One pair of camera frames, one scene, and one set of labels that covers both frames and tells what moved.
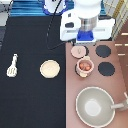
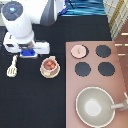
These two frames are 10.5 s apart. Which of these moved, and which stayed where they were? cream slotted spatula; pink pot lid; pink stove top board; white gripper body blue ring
Moved: white gripper body blue ring
Stayed: pink pot lid; cream slotted spatula; pink stove top board
